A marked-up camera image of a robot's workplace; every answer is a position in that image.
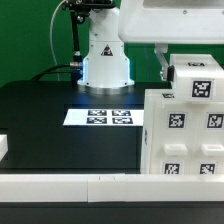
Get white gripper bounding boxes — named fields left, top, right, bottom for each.
left=118, top=0, right=224, bottom=82

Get white block with two tags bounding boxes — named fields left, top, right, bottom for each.
left=170, top=54, right=224, bottom=102

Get white panel with tag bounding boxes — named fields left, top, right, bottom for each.
left=150, top=103, right=195, bottom=175

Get white door panel with knob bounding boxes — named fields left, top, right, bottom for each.
left=191, top=103, right=224, bottom=175

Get white cabinet body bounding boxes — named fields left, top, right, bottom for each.
left=140, top=89, right=224, bottom=175

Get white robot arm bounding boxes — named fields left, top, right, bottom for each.
left=62, top=0, right=224, bottom=91

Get white tag base sheet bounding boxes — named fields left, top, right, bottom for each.
left=63, top=109, right=144, bottom=126

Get white front fence bar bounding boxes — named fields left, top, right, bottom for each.
left=0, top=174, right=224, bottom=202

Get white fence bar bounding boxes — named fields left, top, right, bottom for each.
left=0, top=174, right=224, bottom=202
left=0, top=134, right=8, bottom=161

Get white left fence bar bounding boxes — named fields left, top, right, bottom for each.
left=0, top=134, right=8, bottom=161

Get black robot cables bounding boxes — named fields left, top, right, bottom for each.
left=31, top=3, right=84, bottom=82

